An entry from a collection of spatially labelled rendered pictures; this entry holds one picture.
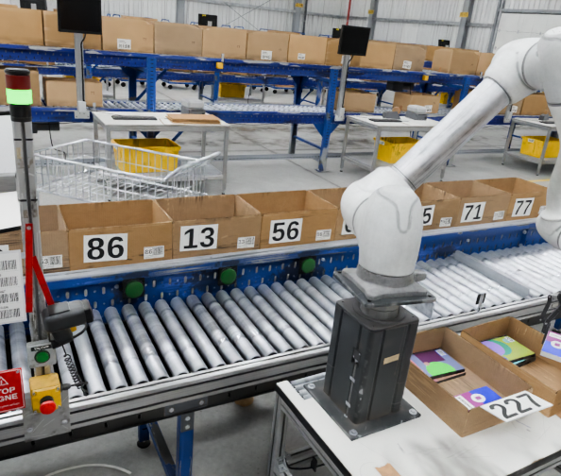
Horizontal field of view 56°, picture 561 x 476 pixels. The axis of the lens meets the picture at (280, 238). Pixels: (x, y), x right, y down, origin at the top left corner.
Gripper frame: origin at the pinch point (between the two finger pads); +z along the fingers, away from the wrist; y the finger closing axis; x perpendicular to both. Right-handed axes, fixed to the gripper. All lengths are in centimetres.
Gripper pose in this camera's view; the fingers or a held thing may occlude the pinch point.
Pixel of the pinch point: (558, 339)
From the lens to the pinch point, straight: 197.3
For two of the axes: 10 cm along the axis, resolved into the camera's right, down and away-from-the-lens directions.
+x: 5.5, -2.6, 7.9
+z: -0.9, 9.3, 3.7
